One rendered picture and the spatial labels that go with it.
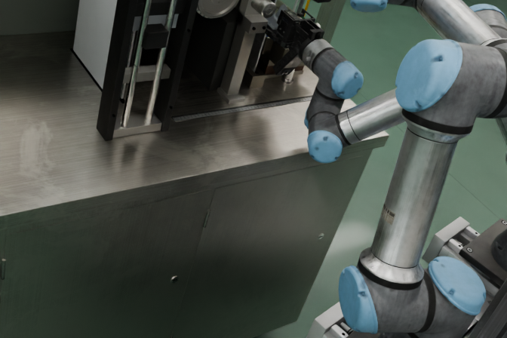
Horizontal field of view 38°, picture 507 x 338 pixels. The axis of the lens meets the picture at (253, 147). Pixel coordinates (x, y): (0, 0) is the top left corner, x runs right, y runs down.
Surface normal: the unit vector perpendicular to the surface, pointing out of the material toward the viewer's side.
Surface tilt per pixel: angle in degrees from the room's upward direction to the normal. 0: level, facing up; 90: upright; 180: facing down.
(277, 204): 90
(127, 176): 0
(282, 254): 90
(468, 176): 0
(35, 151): 0
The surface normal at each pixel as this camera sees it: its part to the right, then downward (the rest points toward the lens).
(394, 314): 0.26, 0.41
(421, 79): -0.91, -0.19
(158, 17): 0.54, 0.60
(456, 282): 0.37, -0.77
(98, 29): -0.81, 0.15
